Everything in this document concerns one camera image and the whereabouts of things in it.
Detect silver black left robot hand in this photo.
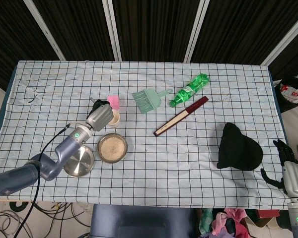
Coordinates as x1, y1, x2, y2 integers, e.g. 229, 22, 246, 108
85, 99, 115, 132

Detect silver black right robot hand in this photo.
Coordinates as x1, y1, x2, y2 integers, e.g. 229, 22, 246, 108
260, 139, 298, 199

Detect white paper cup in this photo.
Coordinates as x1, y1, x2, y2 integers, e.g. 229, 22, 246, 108
106, 110, 121, 128

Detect steel bowl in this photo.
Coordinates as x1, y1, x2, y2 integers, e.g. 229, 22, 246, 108
96, 133, 129, 164

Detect mint green hand brush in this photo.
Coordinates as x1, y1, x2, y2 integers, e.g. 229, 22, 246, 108
132, 88, 173, 115

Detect pink cube sponge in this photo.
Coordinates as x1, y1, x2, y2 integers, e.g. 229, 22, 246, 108
107, 95, 121, 111

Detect dark red box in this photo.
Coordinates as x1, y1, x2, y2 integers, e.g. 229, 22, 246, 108
257, 209, 281, 219

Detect steel plate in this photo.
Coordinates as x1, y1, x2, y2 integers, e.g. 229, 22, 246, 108
63, 145, 95, 178

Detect black cap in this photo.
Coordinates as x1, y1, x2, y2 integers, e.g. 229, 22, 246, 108
216, 122, 264, 171

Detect dark red folded fan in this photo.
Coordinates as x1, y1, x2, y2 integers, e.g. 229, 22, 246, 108
153, 96, 210, 137

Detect checkered white tablecloth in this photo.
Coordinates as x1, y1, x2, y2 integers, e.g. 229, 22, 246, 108
0, 60, 293, 209

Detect colourful clothes pile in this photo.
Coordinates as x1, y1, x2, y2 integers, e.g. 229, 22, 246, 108
198, 207, 251, 238

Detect black bag with red print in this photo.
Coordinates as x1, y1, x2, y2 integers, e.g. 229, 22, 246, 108
273, 76, 298, 114

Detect green plastic bottle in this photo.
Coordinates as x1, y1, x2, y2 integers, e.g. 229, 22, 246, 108
169, 73, 210, 108

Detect blue-grey robot torso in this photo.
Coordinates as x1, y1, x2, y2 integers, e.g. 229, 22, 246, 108
90, 203, 197, 238

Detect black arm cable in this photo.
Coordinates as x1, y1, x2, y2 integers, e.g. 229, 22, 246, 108
14, 122, 73, 238

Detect white partition frame post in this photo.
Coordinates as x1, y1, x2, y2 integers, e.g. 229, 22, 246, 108
183, 0, 211, 62
260, 11, 298, 66
23, 0, 67, 61
101, 0, 122, 61

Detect black floor cables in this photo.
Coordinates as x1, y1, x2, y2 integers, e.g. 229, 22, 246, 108
0, 201, 92, 238

